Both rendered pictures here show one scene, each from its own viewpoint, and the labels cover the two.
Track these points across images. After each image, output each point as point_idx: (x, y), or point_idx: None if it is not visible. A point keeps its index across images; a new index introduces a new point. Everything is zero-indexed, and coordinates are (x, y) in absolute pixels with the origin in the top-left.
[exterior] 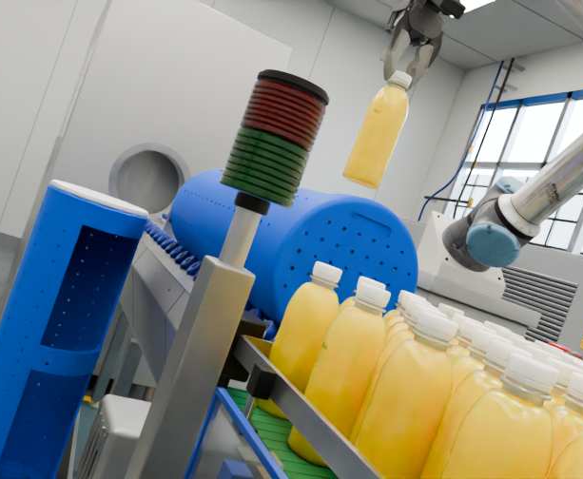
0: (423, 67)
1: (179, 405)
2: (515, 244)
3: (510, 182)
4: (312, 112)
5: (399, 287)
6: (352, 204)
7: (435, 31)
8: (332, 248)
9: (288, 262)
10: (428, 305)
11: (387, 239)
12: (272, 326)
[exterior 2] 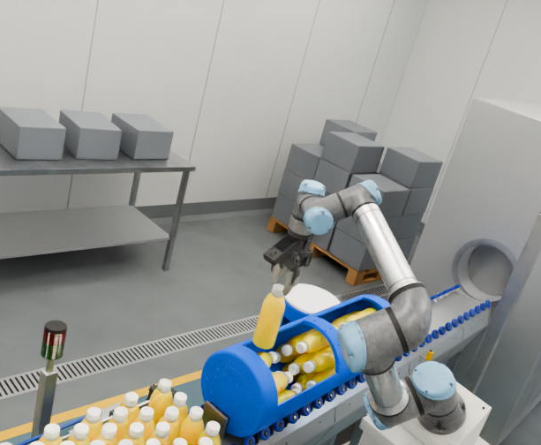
0: (288, 283)
1: (37, 403)
2: (370, 415)
3: (421, 368)
4: (48, 336)
5: (254, 409)
6: (229, 355)
7: (290, 265)
8: (221, 374)
9: (205, 374)
10: (147, 411)
11: (246, 380)
12: (204, 403)
